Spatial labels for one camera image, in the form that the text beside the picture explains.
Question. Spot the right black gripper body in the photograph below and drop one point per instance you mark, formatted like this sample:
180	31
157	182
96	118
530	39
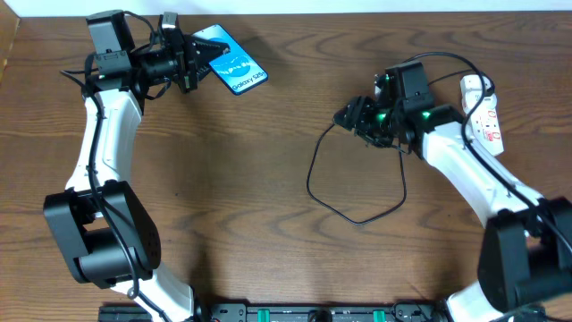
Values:
364	118

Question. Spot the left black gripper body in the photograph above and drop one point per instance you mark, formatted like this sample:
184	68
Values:
186	63

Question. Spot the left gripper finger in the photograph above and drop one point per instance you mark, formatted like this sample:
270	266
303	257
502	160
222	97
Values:
201	73
205	51

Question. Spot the Samsung Galaxy smartphone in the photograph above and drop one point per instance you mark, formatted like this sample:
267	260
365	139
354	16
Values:
236	69

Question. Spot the white power strip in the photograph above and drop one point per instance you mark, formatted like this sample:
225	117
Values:
486	129

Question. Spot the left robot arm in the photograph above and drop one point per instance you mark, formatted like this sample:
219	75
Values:
103	231

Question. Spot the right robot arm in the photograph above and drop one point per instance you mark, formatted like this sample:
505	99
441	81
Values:
526	250

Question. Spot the white charger plug adapter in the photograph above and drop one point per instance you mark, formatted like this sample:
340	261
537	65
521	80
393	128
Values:
471	91

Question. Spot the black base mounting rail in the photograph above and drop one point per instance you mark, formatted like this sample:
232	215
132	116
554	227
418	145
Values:
241	312

